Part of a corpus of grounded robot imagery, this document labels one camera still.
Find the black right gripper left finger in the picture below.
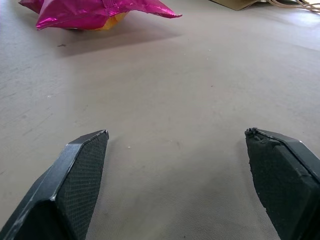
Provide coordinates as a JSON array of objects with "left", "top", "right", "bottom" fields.
[{"left": 0, "top": 129, "right": 110, "bottom": 240}]

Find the magenta foil snack bag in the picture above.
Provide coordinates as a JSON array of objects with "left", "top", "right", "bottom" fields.
[{"left": 18, "top": 0, "right": 183, "bottom": 32}]

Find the beige paper bag handle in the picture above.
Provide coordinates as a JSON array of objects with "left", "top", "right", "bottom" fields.
[{"left": 267, "top": 0, "right": 320, "bottom": 15}]

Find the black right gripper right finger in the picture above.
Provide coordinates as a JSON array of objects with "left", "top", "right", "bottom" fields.
[{"left": 244, "top": 127, "right": 320, "bottom": 240}]

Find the brown paper bag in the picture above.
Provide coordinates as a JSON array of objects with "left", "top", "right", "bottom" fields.
[{"left": 208, "top": 0, "right": 320, "bottom": 12}]

